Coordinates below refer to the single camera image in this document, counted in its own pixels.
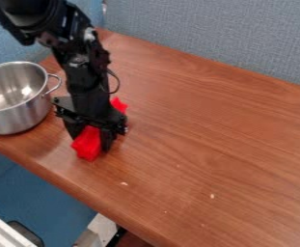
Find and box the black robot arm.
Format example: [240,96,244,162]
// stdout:
[0,0,128,151]

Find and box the white appliance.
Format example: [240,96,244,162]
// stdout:
[0,219,36,247]

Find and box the metal pot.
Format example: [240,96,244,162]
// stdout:
[0,61,61,135]

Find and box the white table leg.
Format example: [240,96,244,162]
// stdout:
[72,213,118,247]

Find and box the red plastic block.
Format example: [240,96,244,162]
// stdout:
[69,96,131,162]

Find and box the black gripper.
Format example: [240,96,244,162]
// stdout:
[52,81,128,151]

